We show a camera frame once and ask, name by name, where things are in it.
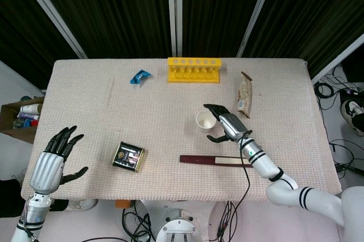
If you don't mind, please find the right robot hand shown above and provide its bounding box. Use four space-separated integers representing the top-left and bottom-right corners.
202 104 253 143

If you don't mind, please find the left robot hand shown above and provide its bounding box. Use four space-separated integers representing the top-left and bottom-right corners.
29 125 89 194

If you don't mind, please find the white paper cup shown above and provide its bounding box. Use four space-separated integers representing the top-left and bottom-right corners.
196 110 217 133

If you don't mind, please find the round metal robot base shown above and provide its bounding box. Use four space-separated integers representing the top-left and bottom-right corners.
156 208 200 242

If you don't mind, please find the brown snack bar package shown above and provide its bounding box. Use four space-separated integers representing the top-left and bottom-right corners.
236 71 254 119

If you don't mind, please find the dark red folded fan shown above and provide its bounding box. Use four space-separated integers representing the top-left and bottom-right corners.
179 154 255 168

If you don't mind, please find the cardboard box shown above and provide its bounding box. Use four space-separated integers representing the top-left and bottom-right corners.
0 96 45 145

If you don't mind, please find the white bottle in box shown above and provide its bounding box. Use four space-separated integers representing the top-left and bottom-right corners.
19 103 43 114

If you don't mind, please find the pink checkered tablecloth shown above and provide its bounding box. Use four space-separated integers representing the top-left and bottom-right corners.
21 57 342 202

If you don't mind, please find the yellow test tube rack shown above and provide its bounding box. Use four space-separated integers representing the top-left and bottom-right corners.
167 57 222 84

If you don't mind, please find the black square tin can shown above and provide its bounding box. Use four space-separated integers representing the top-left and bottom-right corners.
111 141 146 173

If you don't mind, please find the blue snack wrapper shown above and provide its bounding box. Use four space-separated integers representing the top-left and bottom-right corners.
130 69 152 85

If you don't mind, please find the black and white sneaker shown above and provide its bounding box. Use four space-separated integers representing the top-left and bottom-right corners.
341 99 364 137

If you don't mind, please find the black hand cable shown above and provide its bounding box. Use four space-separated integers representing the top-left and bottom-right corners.
216 136 252 242

